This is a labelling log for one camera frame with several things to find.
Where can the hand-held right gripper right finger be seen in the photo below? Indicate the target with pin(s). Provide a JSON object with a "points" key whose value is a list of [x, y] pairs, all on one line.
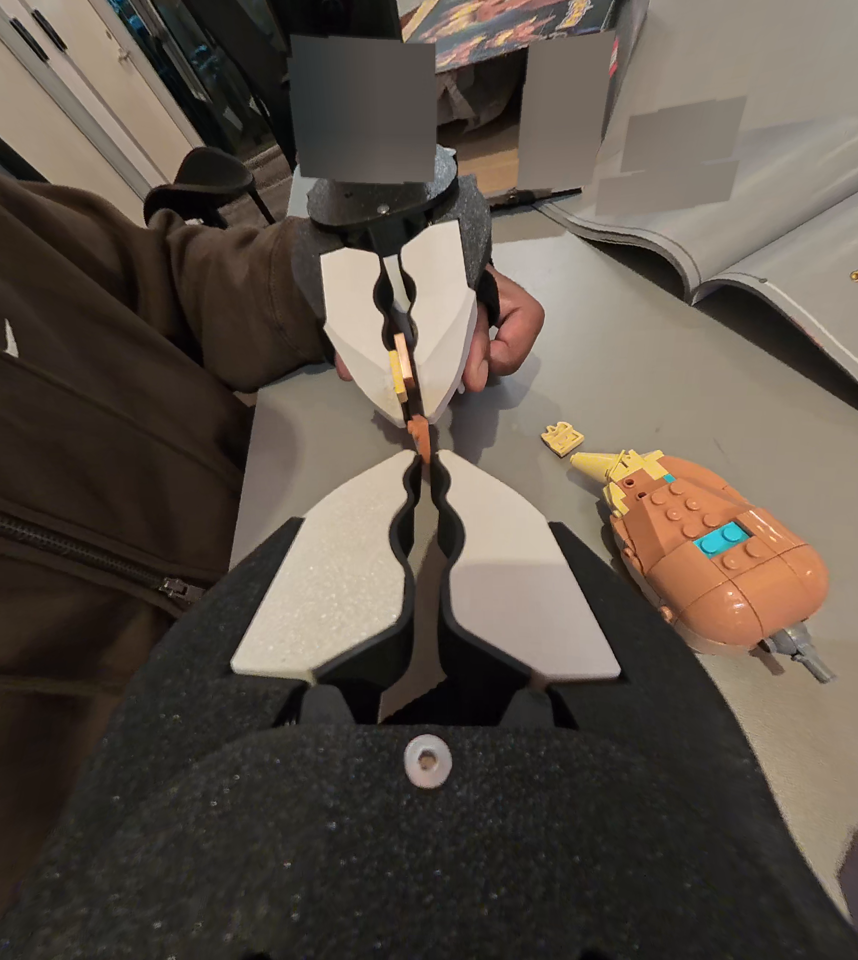
{"points": [[526, 585]]}

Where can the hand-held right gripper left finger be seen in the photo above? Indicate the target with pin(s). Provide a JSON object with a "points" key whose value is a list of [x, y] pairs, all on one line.
{"points": [[324, 585]]}

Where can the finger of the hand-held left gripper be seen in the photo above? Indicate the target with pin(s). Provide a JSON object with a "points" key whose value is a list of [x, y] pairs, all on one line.
{"points": [[444, 315], [354, 315]]}

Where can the orange wedge plate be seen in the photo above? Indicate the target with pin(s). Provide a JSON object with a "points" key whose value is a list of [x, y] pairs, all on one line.
{"points": [[421, 439], [411, 364]]}

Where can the small tan brick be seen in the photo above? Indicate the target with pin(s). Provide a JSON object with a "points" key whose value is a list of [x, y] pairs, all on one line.
{"points": [[399, 367]]}

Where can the person's left forearm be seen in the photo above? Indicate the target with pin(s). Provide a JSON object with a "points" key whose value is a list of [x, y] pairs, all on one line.
{"points": [[234, 300]]}

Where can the person's left hand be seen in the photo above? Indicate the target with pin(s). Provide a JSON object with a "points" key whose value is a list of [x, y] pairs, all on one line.
{"points": [[511, 330]]}

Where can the tan brick assembly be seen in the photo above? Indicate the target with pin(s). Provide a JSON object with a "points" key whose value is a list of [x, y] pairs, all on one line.
{"points": [[562, 439]]}

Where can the black office chair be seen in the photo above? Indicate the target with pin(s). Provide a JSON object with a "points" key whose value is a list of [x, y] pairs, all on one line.
{"points": [[204, 169]]}

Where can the orange toy brick model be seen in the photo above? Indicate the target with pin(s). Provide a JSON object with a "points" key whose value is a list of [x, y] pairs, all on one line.
{"points": [[721, 585]]}

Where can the printed toy set box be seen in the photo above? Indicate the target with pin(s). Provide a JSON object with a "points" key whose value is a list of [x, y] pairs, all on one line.
{"points": [[504, 30]]}

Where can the white cabinet doors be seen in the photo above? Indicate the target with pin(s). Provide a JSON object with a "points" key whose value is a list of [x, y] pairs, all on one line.
{"points": [[99, 90]]}

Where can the grey instruction booklet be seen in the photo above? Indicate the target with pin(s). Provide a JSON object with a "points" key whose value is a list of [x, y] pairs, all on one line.
{"points": [[773, 247]]}

